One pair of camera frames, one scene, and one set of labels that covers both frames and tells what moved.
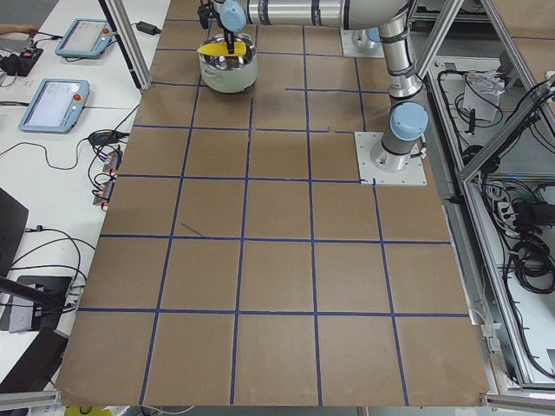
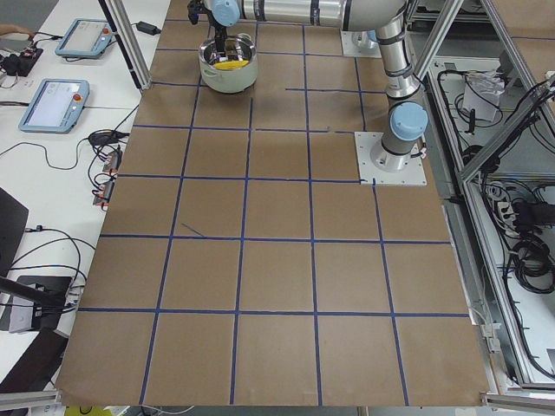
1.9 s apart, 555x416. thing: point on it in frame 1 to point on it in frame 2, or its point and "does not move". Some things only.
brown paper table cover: x=242 y=263 does not move
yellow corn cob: x=220 y=48 to x=231 y=65
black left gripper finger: x=230 y=40 to x=220 y=35
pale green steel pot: x=229 y=65 does not move
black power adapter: x=147 y=28 does not move
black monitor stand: x=30 y=302 does not move
